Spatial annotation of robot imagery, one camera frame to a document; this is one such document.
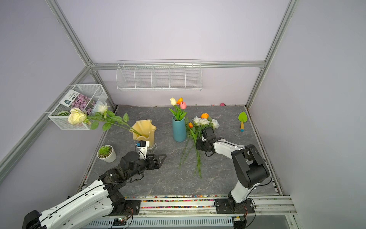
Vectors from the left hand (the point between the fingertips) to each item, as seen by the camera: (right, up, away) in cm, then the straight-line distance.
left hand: (161, 157), depth 75 cm
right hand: (+20, +3, +20) cm, 29 cm away
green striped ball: (-48, +23, -4) cm, 54 cm away
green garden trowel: (+58, +21, +38) cm, 73 cm away
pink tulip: (+12, +28, +2) cm, 30 cm away
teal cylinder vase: (+9, +13, +14) cm, 22 cm away
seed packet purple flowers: (-45, +30, -1) cm, 54 cm away
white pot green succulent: (-34, 0, +9) cm, 36 cm away
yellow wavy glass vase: (-13, +13, +11) cm, 22 cm away
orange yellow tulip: (+9, +31, +7) cm, 33 cm away
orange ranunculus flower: (+27, +23, +34) cm, 49 cm away
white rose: (+35, +16, +27) cm, 47 cm away
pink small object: (+45, +33, +49) cm, 74 cm away
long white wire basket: (+10, +52, +25) cm, 58 cm away
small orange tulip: (+16, +16, +28) cm, 36 cm away
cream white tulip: (+6, +30, +6) cm, 31 cm away
